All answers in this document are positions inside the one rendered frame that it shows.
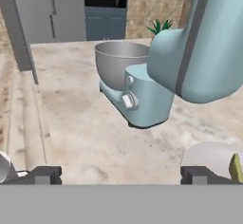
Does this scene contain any white mixer speed knob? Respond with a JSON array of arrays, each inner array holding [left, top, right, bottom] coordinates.
[[121, 92, 140, 111]]

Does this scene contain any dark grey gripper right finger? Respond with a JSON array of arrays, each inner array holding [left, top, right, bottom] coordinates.
[[180, 165, 241, 186]]

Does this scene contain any white plate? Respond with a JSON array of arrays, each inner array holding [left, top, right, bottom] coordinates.
[[181, 140, 243, 180]]

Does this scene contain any blue cupboard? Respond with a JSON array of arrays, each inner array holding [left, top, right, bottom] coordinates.
[[84, 6, 128, 42]]

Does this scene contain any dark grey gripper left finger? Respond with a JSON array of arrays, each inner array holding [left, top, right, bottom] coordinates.
[[3, 165, 63, 186]]

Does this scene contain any light blue stand mixer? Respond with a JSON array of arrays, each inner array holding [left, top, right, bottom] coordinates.
[[99, 0, 243, 129]]

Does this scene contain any white round object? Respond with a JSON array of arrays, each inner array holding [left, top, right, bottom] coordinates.
[[0, 150, 19, 184]]

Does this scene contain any green potted plant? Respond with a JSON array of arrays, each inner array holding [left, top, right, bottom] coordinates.
[[146, 18, 175, 42]]

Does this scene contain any grey fridge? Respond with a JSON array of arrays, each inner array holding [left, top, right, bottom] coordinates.
[[9, 0, 87, 45]]

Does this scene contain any silver mixer bowl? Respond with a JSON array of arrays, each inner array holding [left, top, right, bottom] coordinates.
[[94, 41, 151, 91]]

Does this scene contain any yellow green food piece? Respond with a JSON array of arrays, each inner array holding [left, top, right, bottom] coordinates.
[[229, 153, 243, 184]]

